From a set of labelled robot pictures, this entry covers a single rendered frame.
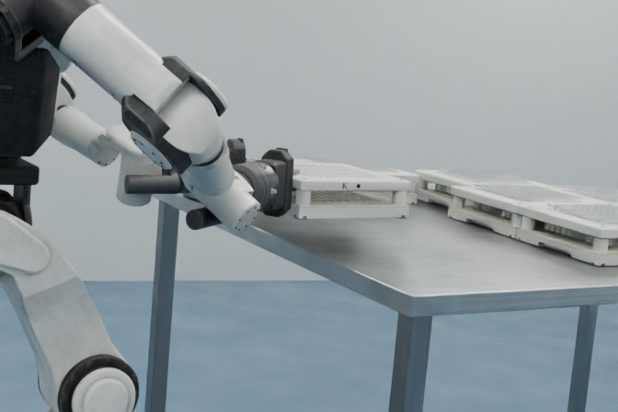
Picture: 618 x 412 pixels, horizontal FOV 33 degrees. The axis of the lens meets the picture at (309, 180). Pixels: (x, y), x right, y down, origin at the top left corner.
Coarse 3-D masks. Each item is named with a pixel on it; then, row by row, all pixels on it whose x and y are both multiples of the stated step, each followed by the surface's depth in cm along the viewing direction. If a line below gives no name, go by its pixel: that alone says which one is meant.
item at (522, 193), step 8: (496, 192) 228; (504, 192) 226; (512, 192) 227; (520, 192) 228; (528, 192) 229; (536, 192) 230; (544, 192) 231; (552, 192) 233; (560, 192) 234; (520, 200) 221; (528, 200) 221; (536, 200) 222; (544, 200) 223; (552, 200) 225; (560, 200) 225; (568, 200) 226; (576, 200) 227; (480, 208) 234; (488, 208) 231; (496, 208) 229; (504, 216) 226
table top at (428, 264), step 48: (288, 240) 194; (336, 240) 198; (384, 240) 203; (432, 240) 207; (480, 240) 212; (384, 288) 165; (432, 288) 165; (480, 288) 168; (528, 288) 171; (576, 288) 176
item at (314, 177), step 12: (300, 168) 206; (312, 168) 208; (324, 168) 209; (336, 168) 210; (348, 168) 212; (360, 168) 214; (300, 180) 189; (312, 180) 190; (324, 180) 191; (336, 180) 192; (348, 180) 194; (360, 180) 195; (372, 180) 197; (384, 180) 198; (396, 180) 200
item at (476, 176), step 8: (440, 168) 261; (456, 168) 263; (456, 176) 254; (464, 176) 251; (472, 176) 250; (480, 176) 252; (488, 176) 254; (496, 176) 255; (504, 176) 256; (512, 176) 258; (448, 192) 256
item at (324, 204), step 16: (320, 192) 208; (336, 192) 210; (352, 192) 212; (304, 208) 190; (320, 208) 192; (336, 208) 193; (352, 208) 195; (368, 208) 197; (384, 208) 199; (400, 208) 201
